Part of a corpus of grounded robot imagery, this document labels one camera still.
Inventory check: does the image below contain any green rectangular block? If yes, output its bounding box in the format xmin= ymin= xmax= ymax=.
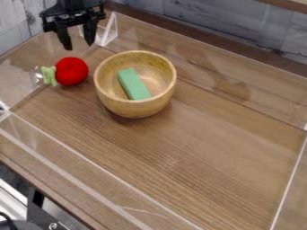
xmin=117 ymin=68 xmax=152 ymax=101

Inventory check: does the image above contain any black cable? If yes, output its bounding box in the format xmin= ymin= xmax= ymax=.
xmin=0 ymin=212 xmax=17 ymax=230

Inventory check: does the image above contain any clear acrylic tray wall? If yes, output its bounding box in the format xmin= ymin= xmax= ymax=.
xmin=0 ymin=109 xmax=201 ymax=230

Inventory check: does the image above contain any black metal table frame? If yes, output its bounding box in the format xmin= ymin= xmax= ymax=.
xmin=25 ymin=187 xmax=81 ymax=230

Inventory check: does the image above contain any red plush fruit green stem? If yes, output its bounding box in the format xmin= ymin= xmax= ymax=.
xmin=41 ymin=57 xmax=88 ymax=86

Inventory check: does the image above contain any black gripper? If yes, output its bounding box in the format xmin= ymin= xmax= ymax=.
xmin=40 ymin=0 xmax=105 ymax=50

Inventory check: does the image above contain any wooden bowl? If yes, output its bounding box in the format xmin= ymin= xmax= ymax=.
xmin=93 ymin=50 xmax=176 ymax=119

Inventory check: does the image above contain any clear acrylic corner bracket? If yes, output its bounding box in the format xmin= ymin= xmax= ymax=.
xmin=77 ymin=13 xmax=118 ymax=47

